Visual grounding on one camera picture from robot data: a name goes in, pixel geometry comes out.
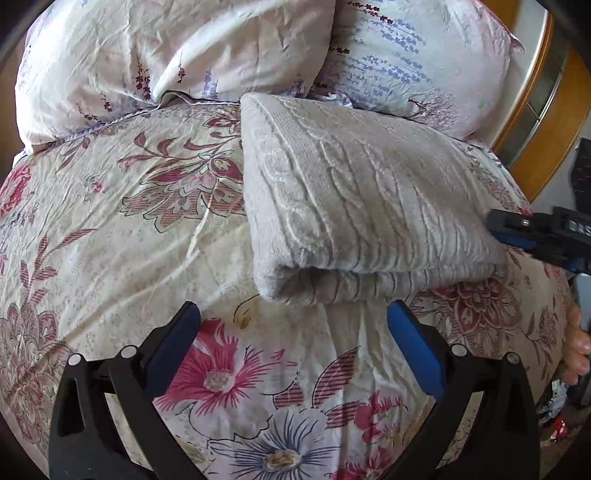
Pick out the colourful clutter beside bed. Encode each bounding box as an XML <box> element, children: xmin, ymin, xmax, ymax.
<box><xmin>538</xmin><ymin>381</ymin><xmax>573</xmax><ymax>446</ymax></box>

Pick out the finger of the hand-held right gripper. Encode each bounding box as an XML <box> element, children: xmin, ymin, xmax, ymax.
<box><xmin>488</xmin><ymin>209</ymin><xmax>539</xmax><ymax>238</ymax></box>
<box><xmin>495</xmin><ymin>232</ymin><xmax>541</xmax><ymax>256</ymax></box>

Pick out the dark object beside bed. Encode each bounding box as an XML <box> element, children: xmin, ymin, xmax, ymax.
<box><xmin>570</xmin><ymin>137</ymin><xmax>591</xmax><ymax>197</ymax></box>

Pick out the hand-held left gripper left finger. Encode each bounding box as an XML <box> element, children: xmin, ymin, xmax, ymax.
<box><xmin>48</xmin><ymin>301</ymin><xmax>202</xmax><ymax>480</ymax></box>

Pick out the person's right hand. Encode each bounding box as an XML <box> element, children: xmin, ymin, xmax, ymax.
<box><xmin>560</xmin><ymin>302</ymin><xmax>591</xmax><ymax>385</ymax></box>

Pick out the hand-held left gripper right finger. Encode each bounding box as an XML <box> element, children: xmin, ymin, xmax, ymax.
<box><xmin>387</xmin><ymin>300</ymin><xmax>542</xmax><ymax>480</ymax></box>

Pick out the blue floral pillow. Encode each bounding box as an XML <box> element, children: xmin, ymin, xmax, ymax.
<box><xmin>311</xmin><ymin>0</ymin><xmax>526</xmax><ymax>141</ymax></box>

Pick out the floral bed quilt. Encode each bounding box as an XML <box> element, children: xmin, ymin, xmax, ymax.
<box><xmin>0</xmin><ymin>95</ymin><xmax>575</xmax><ymax>480</ymax></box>

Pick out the white floral pillow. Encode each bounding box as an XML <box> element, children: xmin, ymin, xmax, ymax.
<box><xmin>14</xmin><ymin>0</ymin><xmax>337</xmax><ymax>157</ymax></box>

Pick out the grey textured cloth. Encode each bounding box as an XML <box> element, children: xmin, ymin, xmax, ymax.
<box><xmin>240</xmin><ymin>92</ymin><xmax>512</xmax><ymax>306</ymax></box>

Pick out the wooden headboard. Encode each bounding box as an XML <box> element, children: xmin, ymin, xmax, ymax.
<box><xmin>492</xmin><ymin>11</ymin><xmax>591</xmax><ymax>204</ymax></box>

